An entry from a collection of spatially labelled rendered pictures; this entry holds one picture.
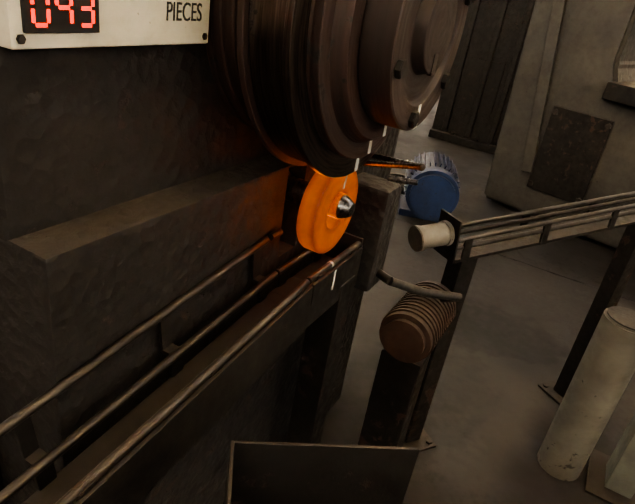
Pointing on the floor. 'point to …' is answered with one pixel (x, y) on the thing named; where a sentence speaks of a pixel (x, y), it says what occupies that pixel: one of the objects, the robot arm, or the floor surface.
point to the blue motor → (430, 188)
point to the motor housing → (403, 364)
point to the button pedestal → (625, 461)
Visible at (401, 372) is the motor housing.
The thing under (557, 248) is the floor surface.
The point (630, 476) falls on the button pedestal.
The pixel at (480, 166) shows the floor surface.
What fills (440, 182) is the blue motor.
